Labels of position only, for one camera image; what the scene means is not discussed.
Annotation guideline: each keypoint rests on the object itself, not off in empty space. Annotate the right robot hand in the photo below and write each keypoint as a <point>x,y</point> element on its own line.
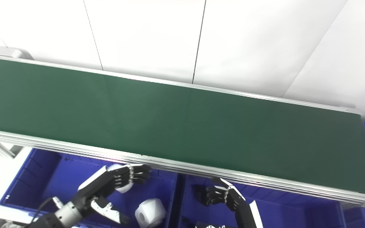
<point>233,196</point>

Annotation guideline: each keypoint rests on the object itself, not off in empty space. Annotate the white cylindrical plastic part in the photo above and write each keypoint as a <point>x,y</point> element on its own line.
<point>150,213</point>
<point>124,189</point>

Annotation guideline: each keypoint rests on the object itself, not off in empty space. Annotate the aluminium conveyor support leg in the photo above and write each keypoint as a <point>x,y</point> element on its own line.
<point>2,148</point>

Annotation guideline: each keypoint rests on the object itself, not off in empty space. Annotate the green conveyor belt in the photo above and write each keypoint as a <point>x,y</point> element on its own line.
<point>106,152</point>
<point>201,126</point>

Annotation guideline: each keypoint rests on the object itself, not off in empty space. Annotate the grey conveyor motor housing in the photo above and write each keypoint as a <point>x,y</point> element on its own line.
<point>5,51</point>

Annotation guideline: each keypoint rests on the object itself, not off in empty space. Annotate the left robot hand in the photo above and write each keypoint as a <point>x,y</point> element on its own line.
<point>103,183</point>

